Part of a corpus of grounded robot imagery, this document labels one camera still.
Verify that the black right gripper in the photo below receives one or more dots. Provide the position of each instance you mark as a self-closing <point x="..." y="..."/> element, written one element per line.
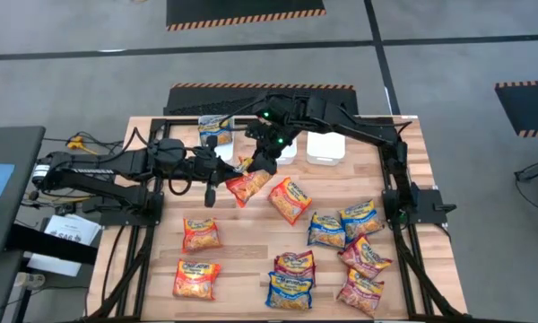
<point x="271" y="137"/>

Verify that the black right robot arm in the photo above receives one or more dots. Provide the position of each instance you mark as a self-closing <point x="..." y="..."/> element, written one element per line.
<point x="354" y="128"/>

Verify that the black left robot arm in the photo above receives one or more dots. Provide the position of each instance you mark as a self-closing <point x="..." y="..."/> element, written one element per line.
<point x="94" y="168"/>

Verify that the yellow power plug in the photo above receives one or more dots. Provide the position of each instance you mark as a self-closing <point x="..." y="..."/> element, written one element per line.
<point x="75" y="142"/>

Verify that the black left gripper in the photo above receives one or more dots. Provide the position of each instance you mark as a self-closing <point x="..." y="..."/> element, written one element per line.
<point x="210" y="166"/>

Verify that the clear plastic bottle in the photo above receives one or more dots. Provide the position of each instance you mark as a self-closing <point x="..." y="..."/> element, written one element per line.
<point x="29" y="280"/>

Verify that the white printed papers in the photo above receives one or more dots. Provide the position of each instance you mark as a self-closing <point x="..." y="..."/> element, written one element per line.
<point x="72" y="229"/>

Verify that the blue soy sauce ramen pack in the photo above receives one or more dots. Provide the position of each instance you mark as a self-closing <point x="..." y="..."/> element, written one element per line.
<point x="289" y="292"/>
<point x="215" y="128"/>
<point x="326" y="231"/>
<point x="361" y="220"/>

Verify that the dark grey desk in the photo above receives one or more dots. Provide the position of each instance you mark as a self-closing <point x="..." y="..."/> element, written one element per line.
<point x="18" y="148"/>

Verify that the black aluminium table frame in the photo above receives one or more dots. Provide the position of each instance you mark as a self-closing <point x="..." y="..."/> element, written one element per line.
<point x="159" y="125"/>

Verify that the black textured rubber mat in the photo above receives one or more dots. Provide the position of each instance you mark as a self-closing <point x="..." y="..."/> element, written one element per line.
<point x="206" y="108"/>

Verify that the black mat with striped edge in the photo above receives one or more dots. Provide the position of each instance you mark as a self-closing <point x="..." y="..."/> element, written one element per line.
<point x="246" y="9"/>
<point x="529" y="107"/>
<point x="197" y="94"/>

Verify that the white plastic bin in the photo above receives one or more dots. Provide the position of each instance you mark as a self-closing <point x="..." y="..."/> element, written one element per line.
<point x="226" y="153"/>
<point x="325" y="150"/>
<point x="289" y="155"/>

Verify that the black desk crossbar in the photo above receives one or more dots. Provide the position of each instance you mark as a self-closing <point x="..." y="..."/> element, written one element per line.
<point x="49" y="244"/>

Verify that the dark grey cabinet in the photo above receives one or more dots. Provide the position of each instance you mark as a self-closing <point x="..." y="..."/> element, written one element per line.
<point x="0" y="287"/>

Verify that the orange chicken ramen noodle pack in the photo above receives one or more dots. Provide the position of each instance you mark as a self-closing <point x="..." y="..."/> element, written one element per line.
<point x="249" y="188"/>
<point x="289" y="201"/>
<point x="201" y="235"/>
<point x="193" y="280"/>

